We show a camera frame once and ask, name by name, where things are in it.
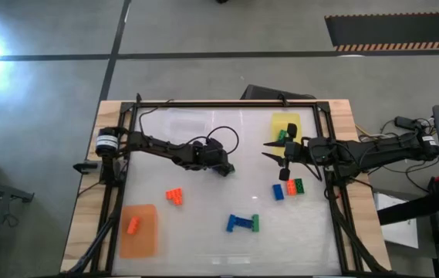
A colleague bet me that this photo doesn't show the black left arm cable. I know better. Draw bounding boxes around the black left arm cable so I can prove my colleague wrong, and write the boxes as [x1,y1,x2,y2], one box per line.
[137,98,240,155]

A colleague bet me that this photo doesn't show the black power adapter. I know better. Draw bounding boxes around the black power adapter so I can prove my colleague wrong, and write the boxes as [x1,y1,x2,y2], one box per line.
[394,116,427,132]

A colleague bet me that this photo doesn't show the clear plastic tray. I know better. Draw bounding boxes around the clear plastic tray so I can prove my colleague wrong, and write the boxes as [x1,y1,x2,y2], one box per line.
[164,107,211,147]

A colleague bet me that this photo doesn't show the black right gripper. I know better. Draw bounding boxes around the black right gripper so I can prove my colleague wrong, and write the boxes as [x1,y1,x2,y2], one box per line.
[262,123,312,181]

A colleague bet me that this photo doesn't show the black stand bar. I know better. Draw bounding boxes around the black stand bar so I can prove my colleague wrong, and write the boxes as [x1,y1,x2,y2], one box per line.
[377,185,439,227]

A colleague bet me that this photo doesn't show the black hazard-striped floor mat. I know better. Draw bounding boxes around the black hazard-striped floor mat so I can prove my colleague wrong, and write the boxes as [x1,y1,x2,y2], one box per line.
[325,11,439,53]

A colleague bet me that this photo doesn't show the black aluminium table frame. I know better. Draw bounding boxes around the black aluminium table frame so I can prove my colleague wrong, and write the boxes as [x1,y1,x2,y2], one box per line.
[62,99,388,277]

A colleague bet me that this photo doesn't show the white paper sheet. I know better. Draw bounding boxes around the white paper sheet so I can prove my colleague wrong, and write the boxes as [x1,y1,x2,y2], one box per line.
[373,192,420,250]

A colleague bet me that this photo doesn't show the orange plastic tray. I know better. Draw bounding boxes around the orange plastic tray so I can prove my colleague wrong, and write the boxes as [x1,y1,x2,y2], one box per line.
[119,203,159,259]

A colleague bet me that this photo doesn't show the yellow plastic tray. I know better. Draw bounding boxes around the yellow plastic tray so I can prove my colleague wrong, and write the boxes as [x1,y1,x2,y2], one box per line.
[270,111,304,158]

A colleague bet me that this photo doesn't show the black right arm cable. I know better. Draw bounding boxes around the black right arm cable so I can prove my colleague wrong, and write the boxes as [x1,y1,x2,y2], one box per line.
[309,161,323,182]

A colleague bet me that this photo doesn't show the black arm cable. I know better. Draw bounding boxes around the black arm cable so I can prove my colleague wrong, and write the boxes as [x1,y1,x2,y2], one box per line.
[137,98,240,155]
[309,161,323,182]

